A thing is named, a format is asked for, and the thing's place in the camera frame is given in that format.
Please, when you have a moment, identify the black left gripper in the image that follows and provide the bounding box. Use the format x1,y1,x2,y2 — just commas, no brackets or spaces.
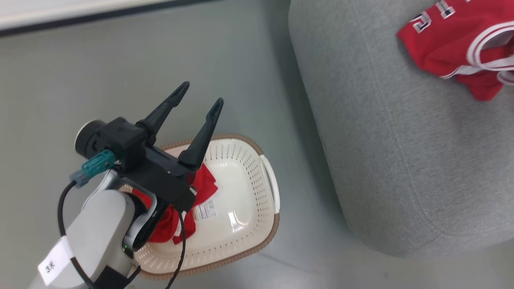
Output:
75,81,224,212

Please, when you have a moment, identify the red jersey with white trim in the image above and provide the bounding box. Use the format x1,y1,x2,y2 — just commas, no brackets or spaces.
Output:
396,0,514,101

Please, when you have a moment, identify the grey fabric sofa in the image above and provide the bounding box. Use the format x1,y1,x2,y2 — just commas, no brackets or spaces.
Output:
288,0,514,258

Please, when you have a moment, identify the plain red garment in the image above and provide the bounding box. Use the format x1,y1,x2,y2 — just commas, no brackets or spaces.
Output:
132,162,220,244

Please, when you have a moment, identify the cream perforated laundry basket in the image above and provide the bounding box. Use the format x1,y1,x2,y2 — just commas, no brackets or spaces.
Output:
120,133,281,281

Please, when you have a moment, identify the white and black skirting board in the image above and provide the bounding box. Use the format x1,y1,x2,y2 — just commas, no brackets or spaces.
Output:
0,0,219,37

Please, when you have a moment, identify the teal cable connector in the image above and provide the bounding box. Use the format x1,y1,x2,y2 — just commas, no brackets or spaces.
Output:
70,149,116,188

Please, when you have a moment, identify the thin black cable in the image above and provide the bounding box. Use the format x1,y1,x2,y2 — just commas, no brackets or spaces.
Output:
164,208,188,289
57,181,98,289

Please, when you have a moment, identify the white cable label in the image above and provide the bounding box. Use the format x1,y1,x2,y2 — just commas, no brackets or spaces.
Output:
38,237,75,287

